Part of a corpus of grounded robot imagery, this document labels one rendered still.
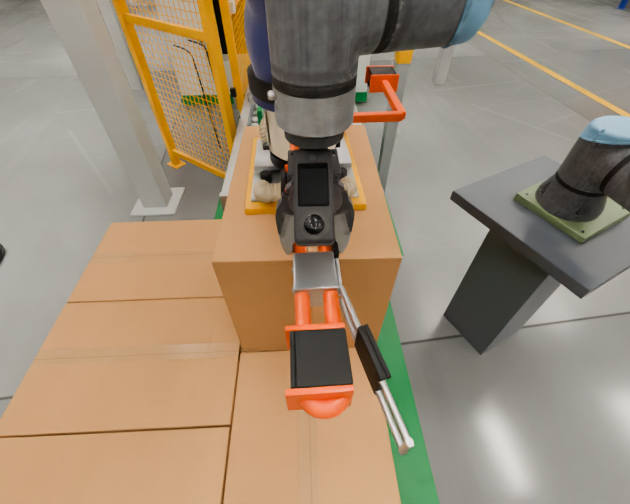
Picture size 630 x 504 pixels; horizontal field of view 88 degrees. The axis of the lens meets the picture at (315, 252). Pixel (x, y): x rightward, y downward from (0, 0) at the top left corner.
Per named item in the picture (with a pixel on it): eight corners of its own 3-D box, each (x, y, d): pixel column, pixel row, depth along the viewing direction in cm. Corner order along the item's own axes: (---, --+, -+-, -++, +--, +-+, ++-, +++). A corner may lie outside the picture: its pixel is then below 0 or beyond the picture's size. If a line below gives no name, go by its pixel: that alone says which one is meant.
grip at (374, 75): (364, 82, 105) (366, 65, 101) (390, 81, 106) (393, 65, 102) (369, 92, 99) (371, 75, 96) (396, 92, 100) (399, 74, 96)
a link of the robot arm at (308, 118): (362, 98, 32) (263, 100, 31) (357, 144, 35) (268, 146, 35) (350, 66, 38) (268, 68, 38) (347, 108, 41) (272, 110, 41)
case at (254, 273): (259, 217, 137) (244, 125, 107) (353, 215, 138) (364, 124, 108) (242, 350, 96) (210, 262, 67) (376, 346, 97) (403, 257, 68)
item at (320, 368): (287, 344, 43) (284, 325, 40) (342, 340, 44) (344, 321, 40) (287, 411, 38) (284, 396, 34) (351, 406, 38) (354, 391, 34)
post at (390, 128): (369, 208, 225) (396, 42, 152) (379, 207, 226) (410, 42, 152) (371, 214, 221) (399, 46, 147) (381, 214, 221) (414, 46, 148)
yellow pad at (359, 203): (315, 140, 100) (315, 125, 97) (347, 139, 101) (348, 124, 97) (325, 212, 78) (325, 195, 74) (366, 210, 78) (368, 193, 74)
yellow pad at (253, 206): (253, 143, 100) (251, 127, 96) (286, 141, 100) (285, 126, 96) (245, 215, 77) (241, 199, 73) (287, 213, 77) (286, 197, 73)
